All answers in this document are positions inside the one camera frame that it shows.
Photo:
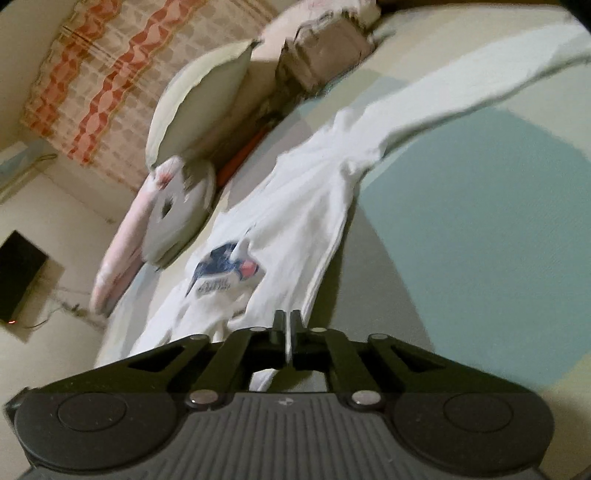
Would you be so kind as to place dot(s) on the beige patchwork pillow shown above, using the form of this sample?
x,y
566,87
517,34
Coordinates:
x,y
198,97

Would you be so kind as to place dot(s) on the red cloth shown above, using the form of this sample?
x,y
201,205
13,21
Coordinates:
x,y
235,161

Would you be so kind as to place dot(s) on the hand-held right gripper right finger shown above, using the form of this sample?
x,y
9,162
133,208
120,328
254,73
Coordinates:
x,y
296,337

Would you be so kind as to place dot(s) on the brown folded blanket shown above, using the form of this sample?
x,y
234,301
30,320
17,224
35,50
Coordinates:
x,y
323,50

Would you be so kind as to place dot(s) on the black television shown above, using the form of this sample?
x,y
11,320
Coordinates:
x,y
18,277

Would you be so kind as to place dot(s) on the white printed long-sleeve shirt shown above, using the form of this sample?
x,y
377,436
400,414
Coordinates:
x,y
300,207

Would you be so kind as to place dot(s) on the grey round cushion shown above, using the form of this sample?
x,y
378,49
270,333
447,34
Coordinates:
x,y
180,217

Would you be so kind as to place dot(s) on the pink floral quilt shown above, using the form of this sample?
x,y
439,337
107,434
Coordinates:
x,y
124,249

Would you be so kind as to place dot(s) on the orange patterned curtain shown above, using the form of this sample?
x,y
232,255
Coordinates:
x,y
115,69

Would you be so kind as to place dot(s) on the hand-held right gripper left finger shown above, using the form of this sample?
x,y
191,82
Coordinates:
x,y
277,337

